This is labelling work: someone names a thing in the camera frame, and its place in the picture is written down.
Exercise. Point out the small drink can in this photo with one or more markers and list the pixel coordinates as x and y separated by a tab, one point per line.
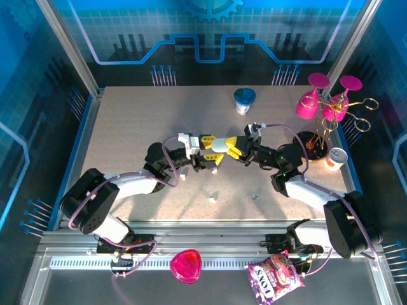
335	159

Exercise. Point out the pink wine glass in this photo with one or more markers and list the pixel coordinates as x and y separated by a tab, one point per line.
334	111
306	106

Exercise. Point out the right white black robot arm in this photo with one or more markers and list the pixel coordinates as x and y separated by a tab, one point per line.
346	222

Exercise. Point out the purple candy bag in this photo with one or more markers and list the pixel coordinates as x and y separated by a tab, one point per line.
275	279

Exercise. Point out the pink heart-shaped dish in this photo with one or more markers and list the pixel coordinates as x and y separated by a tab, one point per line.
186	266

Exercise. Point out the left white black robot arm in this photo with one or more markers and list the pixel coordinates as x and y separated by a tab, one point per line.
95	203

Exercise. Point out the blue table edge strip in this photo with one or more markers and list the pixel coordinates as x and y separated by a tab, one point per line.
353	168
62	190

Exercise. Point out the white yogurt cup blue lid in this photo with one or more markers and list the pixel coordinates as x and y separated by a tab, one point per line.
245	101

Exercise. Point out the aluminium frame post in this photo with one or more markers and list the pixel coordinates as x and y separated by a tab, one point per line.
351	44
70	44

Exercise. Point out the aluminium front rail frame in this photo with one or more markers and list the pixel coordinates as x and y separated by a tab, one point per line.
222	235

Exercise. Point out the pale mint charging case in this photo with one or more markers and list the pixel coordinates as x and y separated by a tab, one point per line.
218	145

